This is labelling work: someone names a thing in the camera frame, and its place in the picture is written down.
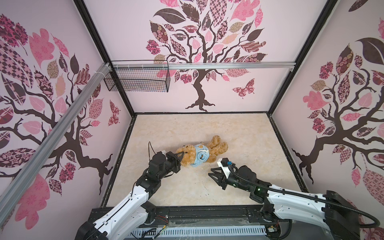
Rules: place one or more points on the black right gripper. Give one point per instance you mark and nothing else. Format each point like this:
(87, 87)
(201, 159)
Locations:
(222, 177)

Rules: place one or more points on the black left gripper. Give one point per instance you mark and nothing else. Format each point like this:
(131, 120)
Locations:
(176, 159)

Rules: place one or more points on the light blue teddy shirt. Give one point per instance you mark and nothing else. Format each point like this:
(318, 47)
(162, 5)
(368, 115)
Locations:
(202, 155)

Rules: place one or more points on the brown plush teddy bear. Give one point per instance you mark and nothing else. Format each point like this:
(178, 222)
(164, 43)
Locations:
(216, 147)

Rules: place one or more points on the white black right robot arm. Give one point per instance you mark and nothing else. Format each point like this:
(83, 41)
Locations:
(330, 212)

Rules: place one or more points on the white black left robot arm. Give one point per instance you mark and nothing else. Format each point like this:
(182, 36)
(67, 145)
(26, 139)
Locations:
(129, 214)

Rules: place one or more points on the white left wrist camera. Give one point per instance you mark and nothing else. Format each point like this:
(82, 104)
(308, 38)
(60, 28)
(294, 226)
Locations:
(162, 151)

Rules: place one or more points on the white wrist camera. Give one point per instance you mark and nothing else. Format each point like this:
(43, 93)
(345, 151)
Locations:
(162, 151)
(225, 165)

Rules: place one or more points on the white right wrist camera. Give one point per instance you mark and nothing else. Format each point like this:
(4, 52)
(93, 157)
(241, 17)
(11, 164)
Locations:
(225, 165)

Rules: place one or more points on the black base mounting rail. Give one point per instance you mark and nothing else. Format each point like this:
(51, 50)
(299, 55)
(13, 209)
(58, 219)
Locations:
(252, 214)

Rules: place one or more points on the white slotted cable duct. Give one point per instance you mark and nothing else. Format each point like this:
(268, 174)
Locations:
(191, 232)

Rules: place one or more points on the black wire mesh basket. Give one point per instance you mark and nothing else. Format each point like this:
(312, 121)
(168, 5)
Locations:
(139, 76)

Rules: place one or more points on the aluminium rail back wall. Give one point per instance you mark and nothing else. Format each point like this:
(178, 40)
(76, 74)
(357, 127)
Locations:
(201, 66)

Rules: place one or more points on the aluminium rail wall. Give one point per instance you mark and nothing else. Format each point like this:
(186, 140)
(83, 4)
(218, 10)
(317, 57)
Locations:
(201, 66)
(23, 180)

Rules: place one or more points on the black corner frame post right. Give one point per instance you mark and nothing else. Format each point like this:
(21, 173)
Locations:
(320, 23)

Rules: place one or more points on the black corner frame post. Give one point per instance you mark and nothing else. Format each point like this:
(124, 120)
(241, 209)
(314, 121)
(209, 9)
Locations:
(320, 23)
(91, 27)

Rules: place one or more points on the aluminium rail left wall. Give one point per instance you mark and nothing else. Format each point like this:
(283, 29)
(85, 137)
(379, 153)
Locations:
(23, 180)

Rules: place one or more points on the black corner frame post left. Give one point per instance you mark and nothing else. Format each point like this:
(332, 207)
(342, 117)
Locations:
(91, 27)

